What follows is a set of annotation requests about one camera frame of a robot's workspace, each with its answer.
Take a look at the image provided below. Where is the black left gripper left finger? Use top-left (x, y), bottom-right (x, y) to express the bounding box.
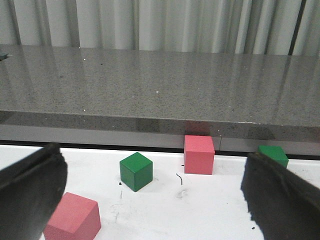
top-left (0, 143), bottom-right (68, 240)

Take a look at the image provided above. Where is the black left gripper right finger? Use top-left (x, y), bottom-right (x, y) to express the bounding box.
top-left (240, 152), bottom-right (320, 240)

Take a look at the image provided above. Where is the pink cube front left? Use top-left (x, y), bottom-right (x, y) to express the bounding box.
top-left (43, 192), bottom-right (101, 240)

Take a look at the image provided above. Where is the green cube near bin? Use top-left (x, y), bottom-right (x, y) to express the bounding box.
top-left (258, 145), bottom-right (289, 168)

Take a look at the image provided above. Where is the grey stone counter ledge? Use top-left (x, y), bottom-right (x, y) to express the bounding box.
top-left (0, 45), bottom-right (320, 156)

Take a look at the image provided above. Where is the pink cube near ledge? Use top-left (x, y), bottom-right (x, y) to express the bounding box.
top-left (184, 135), bottom-right (215, 175)

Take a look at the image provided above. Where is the green cube far left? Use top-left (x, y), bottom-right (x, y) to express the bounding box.
top-left (119, 152), bottom-right (153, 192)

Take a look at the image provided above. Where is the grey pleated curtain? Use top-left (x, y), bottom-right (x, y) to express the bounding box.
top-left (0, 0), bottom-right (320, 56)

